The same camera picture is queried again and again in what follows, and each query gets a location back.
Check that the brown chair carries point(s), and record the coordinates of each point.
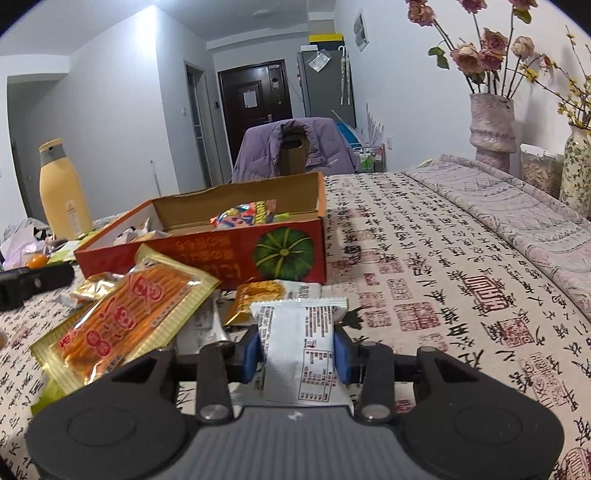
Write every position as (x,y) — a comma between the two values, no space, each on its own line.
(292,159)

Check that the purple puffer jacket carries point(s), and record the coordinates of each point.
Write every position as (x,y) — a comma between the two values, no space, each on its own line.
(263,152)

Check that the grey refrigerator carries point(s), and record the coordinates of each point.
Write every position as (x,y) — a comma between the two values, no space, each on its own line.
(323,87)

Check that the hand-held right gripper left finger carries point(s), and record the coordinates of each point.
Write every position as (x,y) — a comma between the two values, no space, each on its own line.
(253,357)

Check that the white cracker packet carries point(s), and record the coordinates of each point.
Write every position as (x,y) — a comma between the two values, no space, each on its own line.
(203,327)
(268,295)
(134,234)
(300,350)

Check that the dried pink roses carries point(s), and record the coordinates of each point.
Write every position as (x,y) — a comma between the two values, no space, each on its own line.
(485,50)

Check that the yellow box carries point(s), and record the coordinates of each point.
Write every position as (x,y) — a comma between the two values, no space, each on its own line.
(325,37)

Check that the red snack packet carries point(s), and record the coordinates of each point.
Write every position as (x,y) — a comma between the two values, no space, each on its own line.
(242,214)

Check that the pale green biscuit packet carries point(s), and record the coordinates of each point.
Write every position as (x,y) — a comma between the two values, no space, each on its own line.
(69,251)

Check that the dark entry door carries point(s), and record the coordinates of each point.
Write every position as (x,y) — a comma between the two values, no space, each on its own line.
(256,101)

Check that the grey interior door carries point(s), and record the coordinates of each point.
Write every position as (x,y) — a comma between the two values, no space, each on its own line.
(198,124)

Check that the floral patterned vase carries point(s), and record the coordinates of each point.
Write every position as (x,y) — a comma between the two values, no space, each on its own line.
(577,166)

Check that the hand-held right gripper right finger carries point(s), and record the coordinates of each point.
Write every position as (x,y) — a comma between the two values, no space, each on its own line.
(341,357)

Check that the yellow flower branches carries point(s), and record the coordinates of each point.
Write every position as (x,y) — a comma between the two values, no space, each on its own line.
(570,87)

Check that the orange cardboard box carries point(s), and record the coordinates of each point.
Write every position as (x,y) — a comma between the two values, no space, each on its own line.
(217,258)

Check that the wall electrical panel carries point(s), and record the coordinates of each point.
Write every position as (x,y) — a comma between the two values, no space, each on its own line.
(361,30)

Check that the lime green snack packet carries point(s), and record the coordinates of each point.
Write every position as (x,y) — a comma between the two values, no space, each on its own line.
(46,399)

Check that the pink ceramic vase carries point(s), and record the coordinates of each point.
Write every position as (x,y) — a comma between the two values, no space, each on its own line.
(493,129)

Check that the white slatted rack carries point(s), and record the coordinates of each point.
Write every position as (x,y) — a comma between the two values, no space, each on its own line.
(373,127)

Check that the clear plastic pouch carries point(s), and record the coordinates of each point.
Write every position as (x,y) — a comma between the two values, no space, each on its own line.
(318,61)

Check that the patterned grey quilt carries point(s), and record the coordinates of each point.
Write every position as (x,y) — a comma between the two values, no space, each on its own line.
(508,212)

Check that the orange gold strip snack packet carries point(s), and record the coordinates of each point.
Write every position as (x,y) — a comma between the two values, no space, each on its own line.
(124,318)

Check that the white folded umbrella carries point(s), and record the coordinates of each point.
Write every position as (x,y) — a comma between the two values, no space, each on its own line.
(344,76)

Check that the white plastic bag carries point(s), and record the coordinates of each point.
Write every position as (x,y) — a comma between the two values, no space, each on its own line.
(18,240)

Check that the mandarin orange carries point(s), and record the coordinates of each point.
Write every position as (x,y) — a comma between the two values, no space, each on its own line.
(37,261)

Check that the gold foil snack packet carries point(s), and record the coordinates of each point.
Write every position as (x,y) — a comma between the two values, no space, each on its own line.
(94,286)

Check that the white stick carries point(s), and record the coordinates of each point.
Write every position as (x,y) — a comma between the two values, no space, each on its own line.
(154,177)

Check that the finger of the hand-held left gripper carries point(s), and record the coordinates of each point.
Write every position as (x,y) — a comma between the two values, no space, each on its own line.
(41,277)

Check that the clear storage jar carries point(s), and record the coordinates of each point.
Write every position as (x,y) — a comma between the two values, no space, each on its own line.
(540,168)

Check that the yellow thermos bottle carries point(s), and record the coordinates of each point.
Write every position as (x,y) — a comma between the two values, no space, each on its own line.
(62,194)

